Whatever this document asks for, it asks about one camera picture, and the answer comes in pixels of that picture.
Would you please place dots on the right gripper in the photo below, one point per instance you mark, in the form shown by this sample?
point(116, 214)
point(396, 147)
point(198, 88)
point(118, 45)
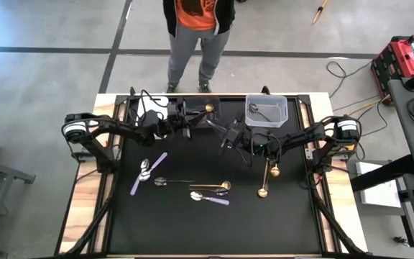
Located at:
point(241, 135)

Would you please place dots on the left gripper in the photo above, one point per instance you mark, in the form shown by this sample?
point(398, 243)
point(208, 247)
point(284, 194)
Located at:
point(178, 117)

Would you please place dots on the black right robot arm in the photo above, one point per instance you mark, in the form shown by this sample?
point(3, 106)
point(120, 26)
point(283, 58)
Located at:
point(300, 136)

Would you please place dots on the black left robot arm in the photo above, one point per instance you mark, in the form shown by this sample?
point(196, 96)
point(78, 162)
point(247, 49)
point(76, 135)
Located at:
point(120, 127)

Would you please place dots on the dark grey translucent bin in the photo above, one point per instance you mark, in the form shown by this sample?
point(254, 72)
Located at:
point(216, 114)

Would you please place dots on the small black table clamp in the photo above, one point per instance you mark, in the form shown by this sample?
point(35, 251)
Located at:
point(132, 90)
point(265, 89)

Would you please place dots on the clear plastic bin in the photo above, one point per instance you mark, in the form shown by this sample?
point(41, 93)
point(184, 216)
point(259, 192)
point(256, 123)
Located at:
point(279, 108)

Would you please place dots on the person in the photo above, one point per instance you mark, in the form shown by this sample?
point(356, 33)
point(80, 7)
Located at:
point(196, 14)

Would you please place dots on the black table mat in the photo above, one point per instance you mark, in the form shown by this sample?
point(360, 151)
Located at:
point(192, 230)

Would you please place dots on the white box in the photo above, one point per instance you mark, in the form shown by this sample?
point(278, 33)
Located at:
point(379, 190)

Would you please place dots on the black diagonal beam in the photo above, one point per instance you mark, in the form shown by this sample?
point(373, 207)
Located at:
point(386, 172)

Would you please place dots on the grey workstation desk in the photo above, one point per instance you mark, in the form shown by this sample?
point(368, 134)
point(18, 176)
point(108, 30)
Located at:
point(397, 118)

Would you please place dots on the red black tool case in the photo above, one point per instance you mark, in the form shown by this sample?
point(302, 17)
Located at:
point(401, 54)

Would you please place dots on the grey side table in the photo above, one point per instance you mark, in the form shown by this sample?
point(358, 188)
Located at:
point(9, 173)

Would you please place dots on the black aluminium table frame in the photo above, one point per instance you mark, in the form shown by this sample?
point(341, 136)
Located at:
point(84, 238)

